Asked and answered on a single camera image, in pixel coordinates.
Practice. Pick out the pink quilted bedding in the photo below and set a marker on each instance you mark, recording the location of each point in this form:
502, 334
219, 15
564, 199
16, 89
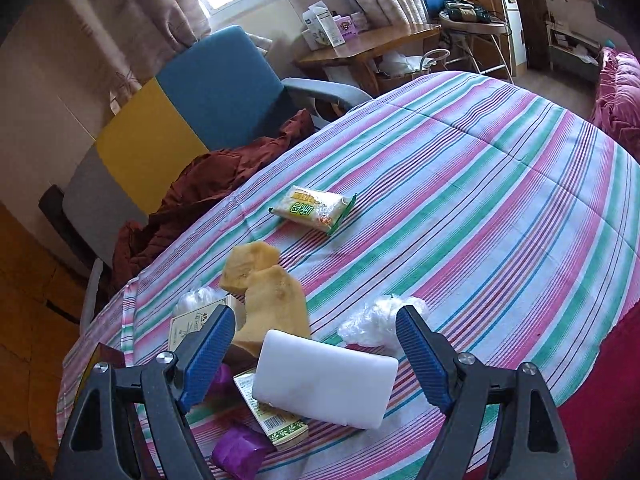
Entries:
617, 95

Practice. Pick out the white sponge block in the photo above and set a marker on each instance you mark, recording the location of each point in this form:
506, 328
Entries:
325, 375

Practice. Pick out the white green carton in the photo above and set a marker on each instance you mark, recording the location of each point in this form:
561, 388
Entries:
312, 35

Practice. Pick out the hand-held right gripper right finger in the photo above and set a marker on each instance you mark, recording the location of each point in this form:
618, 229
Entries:
422, 355

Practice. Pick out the striped pink green blanket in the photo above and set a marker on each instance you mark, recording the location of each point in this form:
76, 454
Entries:
450, 185

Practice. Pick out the purple tissue box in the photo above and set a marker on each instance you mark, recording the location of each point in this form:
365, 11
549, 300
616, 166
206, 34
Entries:
352, 25

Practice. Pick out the low open shelf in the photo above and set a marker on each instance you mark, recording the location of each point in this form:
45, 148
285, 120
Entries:
572, 52

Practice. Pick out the white blue carton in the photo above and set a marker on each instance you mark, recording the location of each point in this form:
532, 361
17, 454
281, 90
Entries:
327, 22

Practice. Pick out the wooden desk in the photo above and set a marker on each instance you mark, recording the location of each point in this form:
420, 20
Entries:
370, 42

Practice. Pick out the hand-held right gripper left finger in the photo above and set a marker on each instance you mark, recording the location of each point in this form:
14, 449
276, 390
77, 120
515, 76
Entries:
207, 355

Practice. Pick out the cardboard with flower sticker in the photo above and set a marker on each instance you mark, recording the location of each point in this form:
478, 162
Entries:
570, 10

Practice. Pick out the green printed carton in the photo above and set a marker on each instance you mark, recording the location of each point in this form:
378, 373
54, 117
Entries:
192, 325
272, 415

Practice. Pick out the blue yellow grey chair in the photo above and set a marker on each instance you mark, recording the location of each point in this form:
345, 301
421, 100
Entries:
220, 85

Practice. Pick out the green yellow snack packet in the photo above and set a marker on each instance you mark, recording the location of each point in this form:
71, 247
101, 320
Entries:
310, 207

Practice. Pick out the yellow sponge block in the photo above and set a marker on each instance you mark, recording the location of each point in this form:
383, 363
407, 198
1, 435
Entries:
270, 295

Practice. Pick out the green power tool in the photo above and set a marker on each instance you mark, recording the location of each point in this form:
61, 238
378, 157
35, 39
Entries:
465, 10

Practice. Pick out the maroon jacket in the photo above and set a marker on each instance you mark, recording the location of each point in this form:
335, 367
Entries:
200, 185

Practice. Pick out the large plastic-wrapped white ball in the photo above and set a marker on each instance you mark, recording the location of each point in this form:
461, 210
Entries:
372, 322

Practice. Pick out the clear plastic bag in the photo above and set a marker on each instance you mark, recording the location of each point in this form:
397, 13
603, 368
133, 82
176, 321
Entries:
400, 64

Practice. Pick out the small plastic-wrapped white ball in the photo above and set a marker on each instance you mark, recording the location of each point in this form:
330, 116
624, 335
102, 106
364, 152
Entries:
192, 302

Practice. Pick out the purple packet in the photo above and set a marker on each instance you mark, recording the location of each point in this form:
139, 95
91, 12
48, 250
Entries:
222, 380
240, 452

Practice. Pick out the white cabinet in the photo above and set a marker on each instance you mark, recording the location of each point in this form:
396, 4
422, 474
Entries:
512, 30

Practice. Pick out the maroon bed cover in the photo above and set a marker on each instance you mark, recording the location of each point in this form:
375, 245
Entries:
600, 410

